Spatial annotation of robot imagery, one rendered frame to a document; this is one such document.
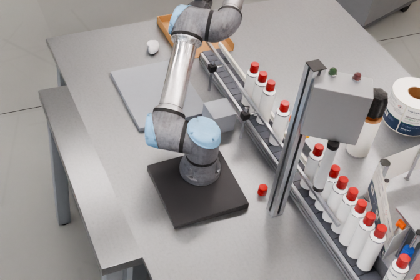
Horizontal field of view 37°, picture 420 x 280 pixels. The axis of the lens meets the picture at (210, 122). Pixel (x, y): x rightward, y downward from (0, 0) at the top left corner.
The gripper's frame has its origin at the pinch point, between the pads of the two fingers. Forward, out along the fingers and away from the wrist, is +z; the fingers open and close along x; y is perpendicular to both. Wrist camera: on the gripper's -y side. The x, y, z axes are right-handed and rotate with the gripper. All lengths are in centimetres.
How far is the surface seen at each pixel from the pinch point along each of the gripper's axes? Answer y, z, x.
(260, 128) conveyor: 28.8, 26.3, -28.7
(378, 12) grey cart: 170, -157, -33
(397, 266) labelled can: 13, 79, -89
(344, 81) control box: -27, 41, -72
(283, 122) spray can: 18, 29, -41
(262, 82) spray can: 14.6, 14.4, -30.1
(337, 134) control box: -14, 51, -70
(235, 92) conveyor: 29.2, 10.0, -13.8
